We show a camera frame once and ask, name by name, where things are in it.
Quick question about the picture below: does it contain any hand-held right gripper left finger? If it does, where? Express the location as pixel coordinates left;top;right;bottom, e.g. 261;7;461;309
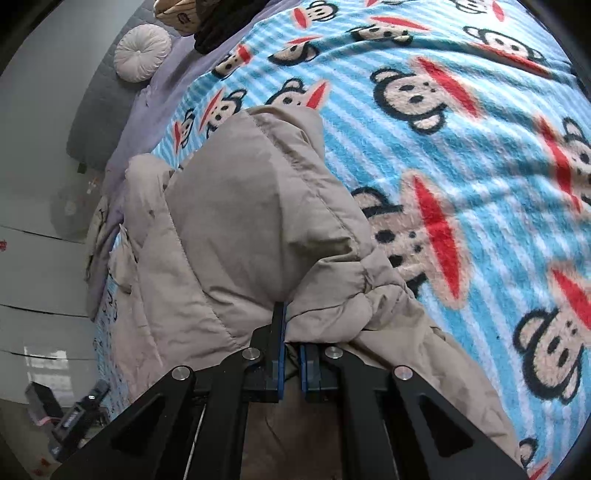
48;302;290;480

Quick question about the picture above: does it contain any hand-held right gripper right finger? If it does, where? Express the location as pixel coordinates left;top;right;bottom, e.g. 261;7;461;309
299;343;530;480

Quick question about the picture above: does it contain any beige puffer jacket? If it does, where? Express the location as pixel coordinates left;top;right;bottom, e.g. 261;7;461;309
85;105;520;480

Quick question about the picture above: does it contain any pile of dark clothes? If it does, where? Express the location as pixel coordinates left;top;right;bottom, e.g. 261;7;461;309
193;0;296;55

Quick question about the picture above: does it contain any round grey floor object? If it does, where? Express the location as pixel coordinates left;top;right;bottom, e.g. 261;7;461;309
50;182;95;241

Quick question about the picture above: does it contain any blue striped monkey print blanket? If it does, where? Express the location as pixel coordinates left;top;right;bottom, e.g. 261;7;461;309
92;0;591;480

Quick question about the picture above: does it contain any purple bed sheet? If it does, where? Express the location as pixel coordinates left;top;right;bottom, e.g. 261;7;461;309
85;0;296;319

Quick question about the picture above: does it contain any grey padded headboard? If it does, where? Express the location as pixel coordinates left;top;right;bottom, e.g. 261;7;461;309
66;0;195;172

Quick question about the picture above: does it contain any round white cushion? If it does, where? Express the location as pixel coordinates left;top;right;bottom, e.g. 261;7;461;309
114;25;172;83

